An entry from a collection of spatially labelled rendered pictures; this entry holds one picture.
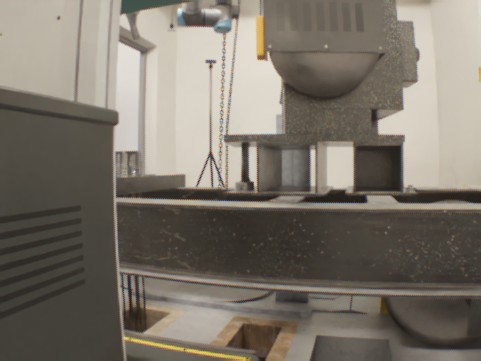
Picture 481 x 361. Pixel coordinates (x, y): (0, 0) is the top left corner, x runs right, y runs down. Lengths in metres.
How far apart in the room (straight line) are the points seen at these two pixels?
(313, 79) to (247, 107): 2.68
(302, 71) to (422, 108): 2.64
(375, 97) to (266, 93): 2.55
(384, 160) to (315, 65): 0.69
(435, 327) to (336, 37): 1.24
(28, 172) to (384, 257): 0.99
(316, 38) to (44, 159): 1.22
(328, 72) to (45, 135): 1.19
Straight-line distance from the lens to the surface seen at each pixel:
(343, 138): 1.52
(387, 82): 1.60
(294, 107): 1.51
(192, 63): 4.39
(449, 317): 1.74
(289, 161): 2.10
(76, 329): 0.42
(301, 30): 1.46
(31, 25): 0.75
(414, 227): 1.14
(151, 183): 1.83
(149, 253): 1.33
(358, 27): 1.49
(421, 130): 3.92
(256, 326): 1.93
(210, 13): 1.54
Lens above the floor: 0.78
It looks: 1 degrees down
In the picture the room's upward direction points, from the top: straight up
